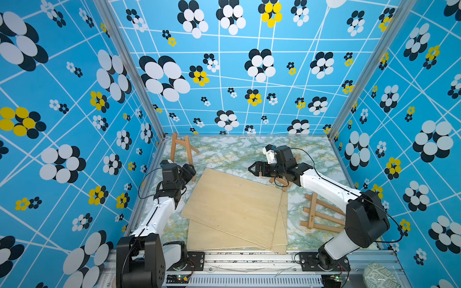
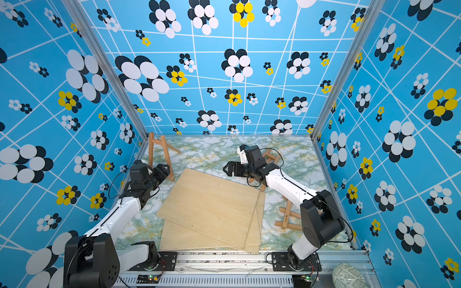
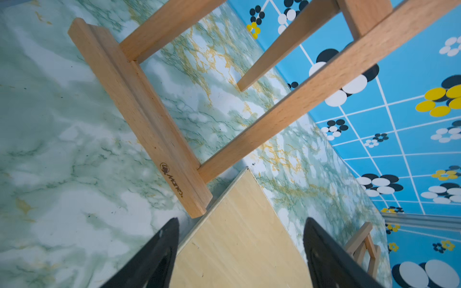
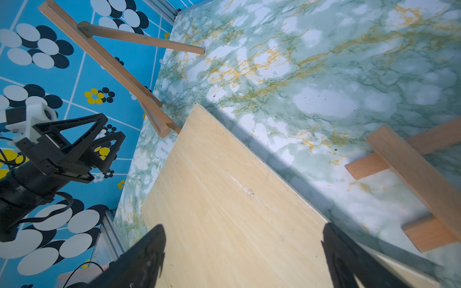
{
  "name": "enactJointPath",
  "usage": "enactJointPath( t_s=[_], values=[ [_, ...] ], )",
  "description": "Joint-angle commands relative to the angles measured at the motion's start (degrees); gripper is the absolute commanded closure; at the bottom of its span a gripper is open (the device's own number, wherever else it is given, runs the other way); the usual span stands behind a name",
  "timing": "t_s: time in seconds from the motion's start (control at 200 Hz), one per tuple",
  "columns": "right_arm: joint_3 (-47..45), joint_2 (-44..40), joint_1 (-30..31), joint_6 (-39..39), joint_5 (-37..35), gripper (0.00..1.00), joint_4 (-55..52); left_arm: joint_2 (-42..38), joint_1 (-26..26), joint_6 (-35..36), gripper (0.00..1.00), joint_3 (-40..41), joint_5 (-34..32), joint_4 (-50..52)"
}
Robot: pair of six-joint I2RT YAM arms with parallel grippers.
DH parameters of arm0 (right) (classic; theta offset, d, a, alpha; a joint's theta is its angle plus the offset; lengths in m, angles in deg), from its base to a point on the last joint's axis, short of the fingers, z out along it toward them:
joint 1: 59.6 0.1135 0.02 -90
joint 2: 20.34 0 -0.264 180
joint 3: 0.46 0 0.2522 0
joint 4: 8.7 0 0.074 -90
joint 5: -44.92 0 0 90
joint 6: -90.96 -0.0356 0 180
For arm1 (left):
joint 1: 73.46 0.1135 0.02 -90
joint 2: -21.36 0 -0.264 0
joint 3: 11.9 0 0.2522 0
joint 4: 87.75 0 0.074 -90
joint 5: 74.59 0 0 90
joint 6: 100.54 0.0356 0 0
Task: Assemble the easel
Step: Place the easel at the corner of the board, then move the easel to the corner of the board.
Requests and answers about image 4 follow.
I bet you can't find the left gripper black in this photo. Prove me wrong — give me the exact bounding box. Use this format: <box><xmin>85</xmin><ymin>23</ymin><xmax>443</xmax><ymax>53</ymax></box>
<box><xmin>15</xmin><ymin>114</ymin><xmax>126</xmax><ymax>183</ymax></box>

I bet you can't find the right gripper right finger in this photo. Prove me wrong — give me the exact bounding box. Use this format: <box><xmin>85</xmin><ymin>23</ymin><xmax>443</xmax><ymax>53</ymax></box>
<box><xmin>322</xmin><ymin>223</ymin><xmax>409</xmax><ymax>288</ymax></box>

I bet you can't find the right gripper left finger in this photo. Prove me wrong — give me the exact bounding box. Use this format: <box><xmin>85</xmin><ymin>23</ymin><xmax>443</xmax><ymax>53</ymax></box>
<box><xmin>70</xmin><ymin>224</ymin><xmax>167</xmax><ymax>288</ymax></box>

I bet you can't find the wooden easel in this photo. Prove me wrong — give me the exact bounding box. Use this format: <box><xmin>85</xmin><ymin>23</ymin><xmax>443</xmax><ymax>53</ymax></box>
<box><xmin>345</xmin><ymin>117</ymin><xmax>461</xmax><ymax>253</ymax></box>
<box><xmin>38</xmin><ymin>1</ymin><xmax>205</xmax><ymax>139</ymax></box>

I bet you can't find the plywood board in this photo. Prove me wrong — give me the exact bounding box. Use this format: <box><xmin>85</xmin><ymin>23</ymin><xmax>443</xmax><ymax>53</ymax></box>
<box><xmin>142</xmin><ymin>104</ymin><xmax>333</xmax><ymax>288</ymax></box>
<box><xmin>359</xmin><ymin>243</ymin><xmax>440</xmax><ymax>288</ymax></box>

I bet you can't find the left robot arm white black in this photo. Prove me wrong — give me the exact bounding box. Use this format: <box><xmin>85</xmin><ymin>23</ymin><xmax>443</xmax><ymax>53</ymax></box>
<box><xmin>1</xmin><ymin>114</ymin><xmax>126</xmax><ymax>242</ymax></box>

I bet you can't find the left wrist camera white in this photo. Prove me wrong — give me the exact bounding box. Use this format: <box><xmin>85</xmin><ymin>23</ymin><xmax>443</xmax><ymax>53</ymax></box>
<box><xmin>1</xmin><ymin>103</ymin><xmax>58</xmax><ymax>146</ymax></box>

